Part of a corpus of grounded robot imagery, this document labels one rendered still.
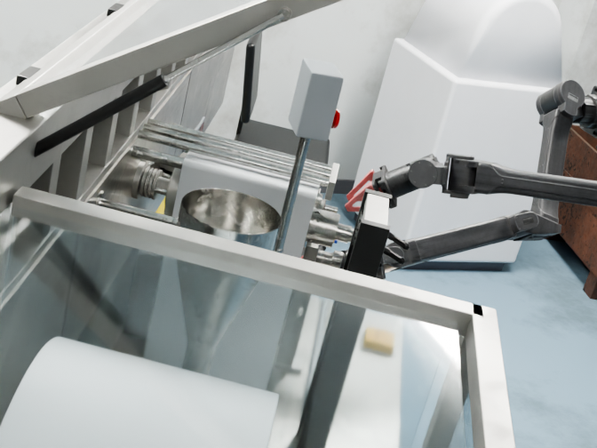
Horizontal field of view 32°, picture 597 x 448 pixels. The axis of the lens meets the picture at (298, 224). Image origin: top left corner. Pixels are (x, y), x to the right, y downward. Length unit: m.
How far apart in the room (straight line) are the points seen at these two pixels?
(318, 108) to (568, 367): 3.35
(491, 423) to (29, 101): 0.64
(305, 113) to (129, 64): 0.38
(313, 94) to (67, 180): 0.37
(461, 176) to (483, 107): 2.74
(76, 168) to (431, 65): 3.51
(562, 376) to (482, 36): 1.51
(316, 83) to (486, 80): 3.39
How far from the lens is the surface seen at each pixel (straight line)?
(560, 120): 2.73
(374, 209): 1.82
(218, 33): 1.19
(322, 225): 1.92
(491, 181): 2.12
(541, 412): 4.35
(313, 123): 1.53
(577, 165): 5.78
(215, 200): 1.51
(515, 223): 2.51
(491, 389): 1.06
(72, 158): 1.53
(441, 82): 4.83
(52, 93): 1.26
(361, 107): 5.64
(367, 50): 5.53
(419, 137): 4.94
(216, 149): 1.86
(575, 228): 5.70
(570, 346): 4.95
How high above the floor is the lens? 2.11
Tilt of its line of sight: 24 degrees down
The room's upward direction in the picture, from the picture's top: 14 degrees clockwise
